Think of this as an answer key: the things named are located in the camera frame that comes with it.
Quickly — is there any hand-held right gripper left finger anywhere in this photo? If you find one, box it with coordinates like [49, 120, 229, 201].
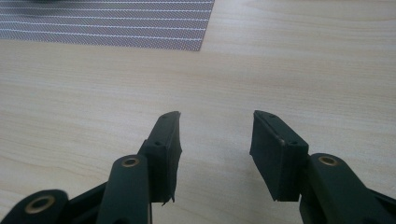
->
[104, 110, 183, 224]

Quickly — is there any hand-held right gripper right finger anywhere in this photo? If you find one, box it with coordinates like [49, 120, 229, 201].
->
[249, 110, 396, 224]

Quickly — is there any grey striped woven placemat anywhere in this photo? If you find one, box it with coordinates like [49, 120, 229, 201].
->
[0, 0, 216, 52]

